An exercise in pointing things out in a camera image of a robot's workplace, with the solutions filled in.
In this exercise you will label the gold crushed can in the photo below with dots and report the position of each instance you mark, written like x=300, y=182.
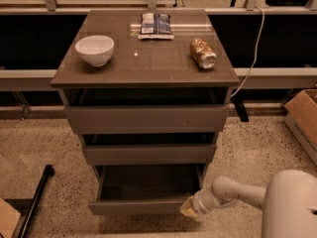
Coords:
x=203, y=54

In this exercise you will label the grey drawer cabinet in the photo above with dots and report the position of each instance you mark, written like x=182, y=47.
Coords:
x=149, y=66

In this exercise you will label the grey top drawer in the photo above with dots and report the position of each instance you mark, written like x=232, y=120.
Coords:
x=185, y=111

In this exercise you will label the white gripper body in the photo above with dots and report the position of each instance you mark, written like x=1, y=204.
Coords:
x=198, y=200

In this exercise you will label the grey drawer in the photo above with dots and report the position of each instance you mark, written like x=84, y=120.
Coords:
x=148, y=149
x=152, y=189
x=185, y=111

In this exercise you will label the black bracket leg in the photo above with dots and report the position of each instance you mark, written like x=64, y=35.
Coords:
x=240, y=108

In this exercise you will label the cardboard box right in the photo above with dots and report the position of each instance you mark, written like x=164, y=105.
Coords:
x=302, y=120

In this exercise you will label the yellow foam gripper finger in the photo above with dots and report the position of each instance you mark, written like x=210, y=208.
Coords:
x=187, y=208

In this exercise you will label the cardboard box bottom left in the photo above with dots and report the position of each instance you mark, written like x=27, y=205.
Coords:
x=9, y=218

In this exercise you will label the grey middle drawer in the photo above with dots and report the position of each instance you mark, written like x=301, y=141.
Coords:
x=148, y=149

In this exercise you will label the grey bottom drawer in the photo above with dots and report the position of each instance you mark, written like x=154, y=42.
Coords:
x=152, y=189

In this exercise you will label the white ceramic bowl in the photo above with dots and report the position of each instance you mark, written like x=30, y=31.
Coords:
x=95, y=50

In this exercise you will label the black metal bar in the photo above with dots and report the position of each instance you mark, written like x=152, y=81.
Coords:
x=48, y=172

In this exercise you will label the cardboard box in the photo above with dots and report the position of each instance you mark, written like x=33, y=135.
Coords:
x=9, y=218
x=302, y=120

